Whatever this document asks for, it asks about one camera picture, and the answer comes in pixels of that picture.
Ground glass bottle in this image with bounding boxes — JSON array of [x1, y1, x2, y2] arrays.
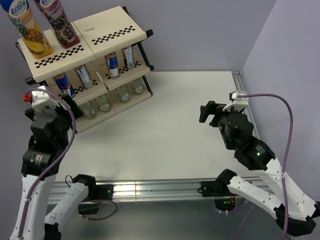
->
[[95, 94, 110, 112], [131, 77, 144, 95], [79, 101, 97, 120], [116, 84, 130, 103]]

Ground energy drink can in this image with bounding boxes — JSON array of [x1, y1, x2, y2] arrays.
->
[[53, 73, 76, 98], [104, 52, 120, 79], [121, 45, 135, 70], [74, 64, 94, 89]]

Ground red grape juice carton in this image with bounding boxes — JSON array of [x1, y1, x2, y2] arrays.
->
[[35, 0, 80, 49]]

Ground pineapple juice carton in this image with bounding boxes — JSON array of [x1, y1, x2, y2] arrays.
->
[[0, 0, 53, 59]]

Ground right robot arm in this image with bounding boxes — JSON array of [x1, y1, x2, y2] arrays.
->
[[199, 101, 320, 237]]

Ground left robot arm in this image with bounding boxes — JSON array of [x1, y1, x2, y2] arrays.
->
[[10, 88, 98, 240]]

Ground beige three-tier shelf rack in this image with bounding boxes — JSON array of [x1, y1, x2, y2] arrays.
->
[[16, 6, 154, 132]]

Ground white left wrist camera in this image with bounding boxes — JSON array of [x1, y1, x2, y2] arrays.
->
[[22, 85, 61, 113]]

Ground aluminium rail frame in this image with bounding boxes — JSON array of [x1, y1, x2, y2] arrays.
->
[[12, 70, 301, 240]]

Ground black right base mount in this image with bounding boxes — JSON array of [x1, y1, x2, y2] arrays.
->
[[197, 180, 246, 216]]

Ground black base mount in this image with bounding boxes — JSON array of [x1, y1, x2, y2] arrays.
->
[[197, 180, 246, 216], [78, 184, 114, 216]]

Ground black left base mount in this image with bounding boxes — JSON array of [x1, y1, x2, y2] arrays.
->
[[78, 184, 114, 216]]

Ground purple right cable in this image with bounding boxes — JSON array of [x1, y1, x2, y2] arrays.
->
[[236, 93, 294, 240]]

